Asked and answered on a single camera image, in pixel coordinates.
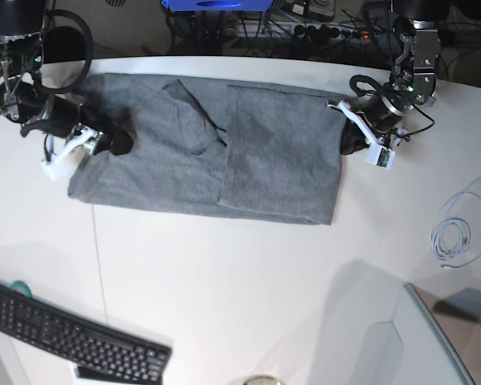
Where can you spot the blue base plate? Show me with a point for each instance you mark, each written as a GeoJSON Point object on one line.
{"type": "Point", "coordinates": [217, 5]}

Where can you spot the black computer keyboard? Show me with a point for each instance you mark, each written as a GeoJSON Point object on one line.
{"type": "Point", "coordinates": [110, 353]}

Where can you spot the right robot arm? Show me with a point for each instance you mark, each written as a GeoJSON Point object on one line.
{"type": "Point", "coordinates": [29, 34]}

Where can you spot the green tape roll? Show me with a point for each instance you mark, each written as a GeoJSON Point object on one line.
{"type": "Point", "coordinates": [21, 288]}

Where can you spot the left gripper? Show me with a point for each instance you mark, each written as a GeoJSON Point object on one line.
{"type": "Point", "coordinates": [381, 113]}

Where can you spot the round brass object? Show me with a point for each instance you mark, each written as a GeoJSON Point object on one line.
{"type": "Point", "coordinates": [263, 380]}

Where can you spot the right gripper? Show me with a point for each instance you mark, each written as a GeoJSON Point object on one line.
{"type": "Point", "coordinates": [59, 116]}

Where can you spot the grey t-shirt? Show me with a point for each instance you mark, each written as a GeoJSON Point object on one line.
{"type": "Point", "coordinates": [214, 147]}

